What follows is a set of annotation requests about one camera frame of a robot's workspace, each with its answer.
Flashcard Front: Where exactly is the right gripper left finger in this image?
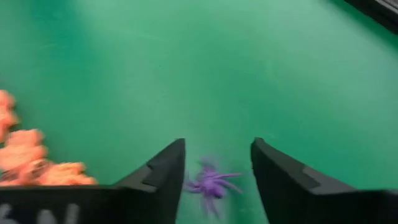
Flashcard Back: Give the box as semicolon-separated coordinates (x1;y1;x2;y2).
113;138;187;224

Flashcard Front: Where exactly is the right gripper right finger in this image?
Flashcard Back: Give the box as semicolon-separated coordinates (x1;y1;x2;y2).
250;137;358;224

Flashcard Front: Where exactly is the purple toy spider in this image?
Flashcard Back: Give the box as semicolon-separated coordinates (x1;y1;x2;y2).
183;157;244;217

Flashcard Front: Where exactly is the green table mat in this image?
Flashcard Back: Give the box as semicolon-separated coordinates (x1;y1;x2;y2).
0;0;398;224

